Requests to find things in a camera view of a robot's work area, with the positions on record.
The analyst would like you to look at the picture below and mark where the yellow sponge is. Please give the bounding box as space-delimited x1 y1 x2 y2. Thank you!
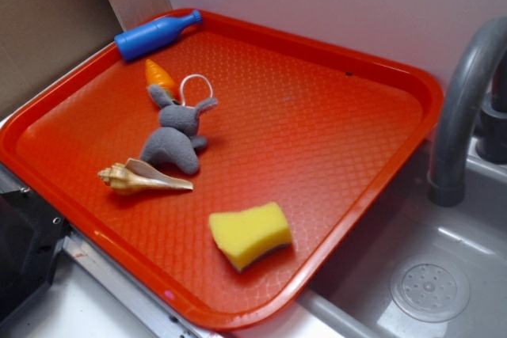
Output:
208 202 292 272

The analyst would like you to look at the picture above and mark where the red plastic tray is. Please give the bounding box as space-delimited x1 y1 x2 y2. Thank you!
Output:
1 13 443 332

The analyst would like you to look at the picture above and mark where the grey plush bunny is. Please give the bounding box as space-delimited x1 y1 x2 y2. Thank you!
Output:
140 84 218 175

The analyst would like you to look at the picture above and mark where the orange plastic toy carrot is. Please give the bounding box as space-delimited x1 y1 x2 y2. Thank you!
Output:
145 59 180 101

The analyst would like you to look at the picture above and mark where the beige conch seashell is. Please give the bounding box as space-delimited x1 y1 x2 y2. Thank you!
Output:
97 158 193 196

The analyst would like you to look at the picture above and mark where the blue plastic toy bottle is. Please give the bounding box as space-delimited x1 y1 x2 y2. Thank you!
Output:
114 9 203 61

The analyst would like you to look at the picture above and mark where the grey faucet spout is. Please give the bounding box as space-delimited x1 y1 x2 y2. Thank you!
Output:
428 16 506 207

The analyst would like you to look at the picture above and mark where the grey plastic sink basin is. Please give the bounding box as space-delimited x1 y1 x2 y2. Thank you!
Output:
299 145 506 337

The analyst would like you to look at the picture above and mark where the round sink drain strainer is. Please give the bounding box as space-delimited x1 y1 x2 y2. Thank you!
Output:
390 255 471 323

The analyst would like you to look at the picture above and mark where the brown cardboard panel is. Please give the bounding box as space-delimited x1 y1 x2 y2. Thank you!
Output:
1 0 171 117

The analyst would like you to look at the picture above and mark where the dark grey faucet handle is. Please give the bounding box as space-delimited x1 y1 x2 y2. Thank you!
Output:
475 56 506 164

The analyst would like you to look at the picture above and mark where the black metal bracket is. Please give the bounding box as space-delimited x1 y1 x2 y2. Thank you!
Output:
1 165 68 329

